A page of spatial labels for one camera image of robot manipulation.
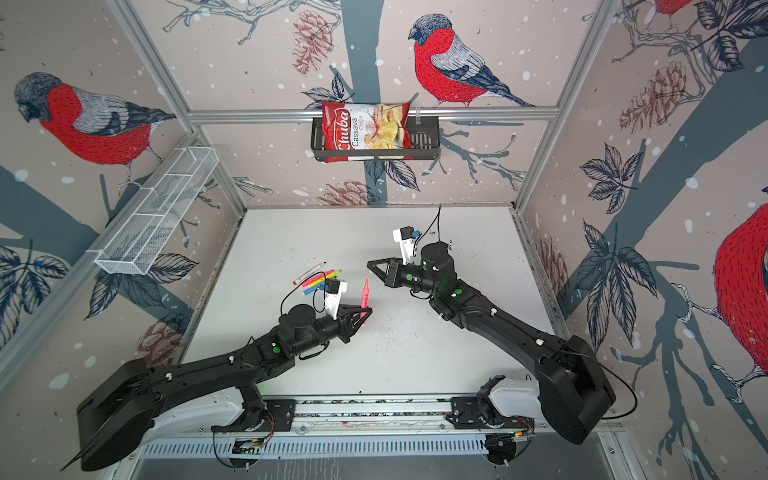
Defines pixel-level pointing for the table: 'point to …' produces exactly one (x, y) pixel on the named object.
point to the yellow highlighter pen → (332, 275)
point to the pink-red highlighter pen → (365, 299)
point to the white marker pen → (309, 272)
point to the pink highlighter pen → (317, 278)
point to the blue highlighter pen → (320, 287)
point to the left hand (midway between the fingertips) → (370, 314)
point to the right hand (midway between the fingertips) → (363, 273)
